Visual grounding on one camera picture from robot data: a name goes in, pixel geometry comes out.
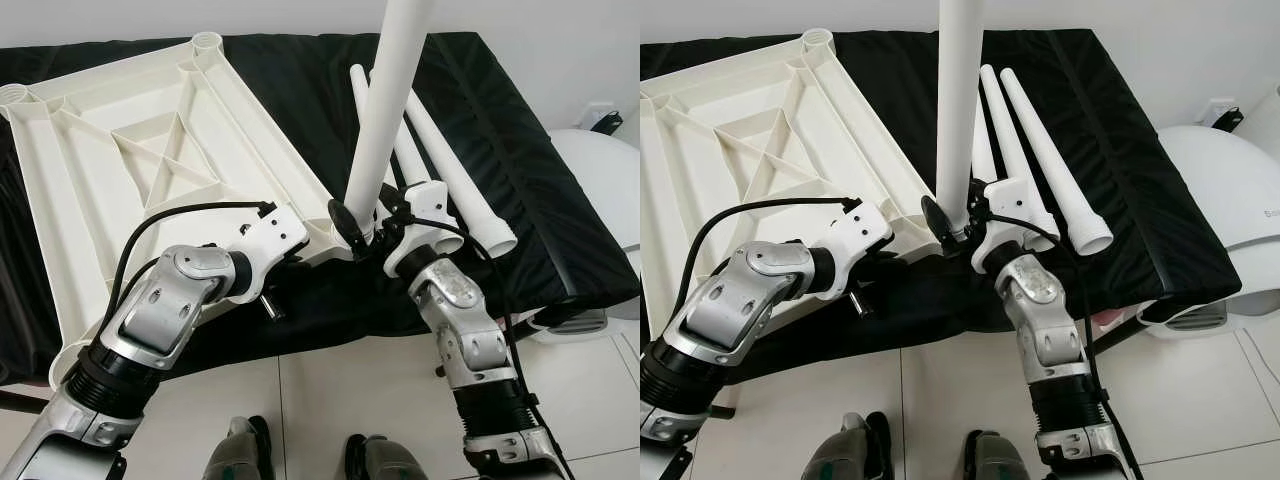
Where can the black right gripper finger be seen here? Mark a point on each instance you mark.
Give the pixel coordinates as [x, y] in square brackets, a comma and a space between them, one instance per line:
[345, 222]
[980, 204]
[937, 218]
[392, 200]

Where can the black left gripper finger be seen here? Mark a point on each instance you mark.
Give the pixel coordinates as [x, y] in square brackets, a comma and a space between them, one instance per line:
[892, 249]
[315, 255]

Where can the white plastic table top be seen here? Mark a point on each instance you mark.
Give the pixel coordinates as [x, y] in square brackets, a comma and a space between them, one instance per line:
[720, 180]
[100, 180]

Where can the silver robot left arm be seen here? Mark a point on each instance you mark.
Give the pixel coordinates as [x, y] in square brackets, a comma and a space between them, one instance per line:
[150, 320]
[740, 310]

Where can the silver robot right leg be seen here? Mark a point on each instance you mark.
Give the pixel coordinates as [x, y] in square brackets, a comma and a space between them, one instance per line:
[385, 458]
[998, 456]

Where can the white rounded appliance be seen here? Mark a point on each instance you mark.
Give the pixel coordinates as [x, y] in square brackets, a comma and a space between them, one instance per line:
[1215, 190]
[600, 190]

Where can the white rounded bin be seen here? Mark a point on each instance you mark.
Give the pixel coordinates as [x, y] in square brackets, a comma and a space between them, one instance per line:
[1264, 130]

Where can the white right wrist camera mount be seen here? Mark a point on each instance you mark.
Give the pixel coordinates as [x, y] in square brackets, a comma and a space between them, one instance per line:
[1005, 205]
[425, 205]

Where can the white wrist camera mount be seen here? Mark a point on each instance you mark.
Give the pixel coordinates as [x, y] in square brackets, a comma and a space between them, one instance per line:
[855, 230]
[1005, 205]
[425, 205]
[270, 235]

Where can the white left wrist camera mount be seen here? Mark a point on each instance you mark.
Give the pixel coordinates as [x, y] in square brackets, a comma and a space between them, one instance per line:
[270, 235]
[855, 230]

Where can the white wall socket with plug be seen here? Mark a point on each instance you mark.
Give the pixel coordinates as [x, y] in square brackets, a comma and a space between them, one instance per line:
[602, 120]
[1225, 113]

